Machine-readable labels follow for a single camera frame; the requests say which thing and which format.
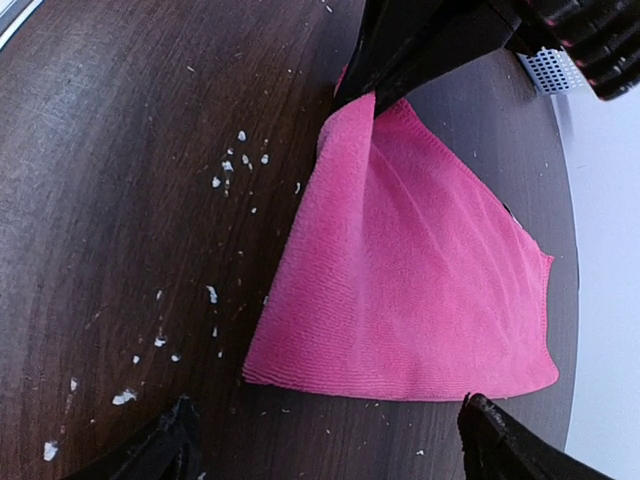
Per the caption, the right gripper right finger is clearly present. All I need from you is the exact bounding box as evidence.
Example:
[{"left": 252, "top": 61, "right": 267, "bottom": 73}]
[{"left": 458, "top": 393, "right": 608, "bottom": 480}]

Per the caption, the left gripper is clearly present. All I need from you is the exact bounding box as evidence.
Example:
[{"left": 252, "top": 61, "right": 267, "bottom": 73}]
[{"left": 333, "top": 1, "right": 520, "bottom": 117}]

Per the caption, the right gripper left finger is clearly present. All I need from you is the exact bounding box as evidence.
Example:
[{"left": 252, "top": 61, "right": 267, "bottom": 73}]
[{"left": 66, "top": 395, "right": 201, "bottom": 480}]

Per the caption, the pink towel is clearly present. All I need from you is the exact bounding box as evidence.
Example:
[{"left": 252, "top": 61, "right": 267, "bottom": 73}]
[{"left": 243, "top": 93, "right": 559, "bottom": 402}]

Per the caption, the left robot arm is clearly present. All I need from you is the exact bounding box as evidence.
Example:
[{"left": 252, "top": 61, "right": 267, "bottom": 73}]
[{"left": 333, "top": 0, "right": 639, "bottom": 115}]

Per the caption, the white plastic basket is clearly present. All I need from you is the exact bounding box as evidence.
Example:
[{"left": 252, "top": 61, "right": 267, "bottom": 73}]
[{"left": 517, "top": 48, "right": 587, "bottom": 95}]

